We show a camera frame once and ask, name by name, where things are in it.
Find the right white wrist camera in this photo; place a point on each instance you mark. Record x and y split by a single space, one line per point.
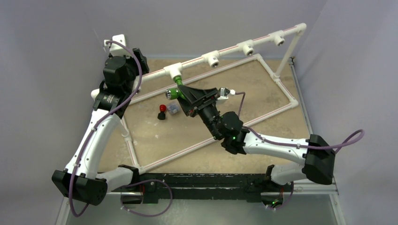
223 93

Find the white pvc pipe frame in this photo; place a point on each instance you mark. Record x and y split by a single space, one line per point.
259 67

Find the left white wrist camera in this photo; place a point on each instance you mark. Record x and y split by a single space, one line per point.
116 49

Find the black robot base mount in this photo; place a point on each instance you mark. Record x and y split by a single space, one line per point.
252 187

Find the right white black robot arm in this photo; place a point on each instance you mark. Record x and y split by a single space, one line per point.
311 158

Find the green water faucet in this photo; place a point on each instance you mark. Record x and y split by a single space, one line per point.
175 93

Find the aluminium table frame rail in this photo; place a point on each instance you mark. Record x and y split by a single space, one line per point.
311 188

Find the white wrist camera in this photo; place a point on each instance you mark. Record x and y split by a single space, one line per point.
116 49
223 93

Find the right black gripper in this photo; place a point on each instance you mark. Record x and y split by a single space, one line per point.
195 96

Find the black faucet with red handle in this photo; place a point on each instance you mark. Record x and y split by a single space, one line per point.
162 113

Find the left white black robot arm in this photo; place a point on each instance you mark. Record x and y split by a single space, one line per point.
121 73

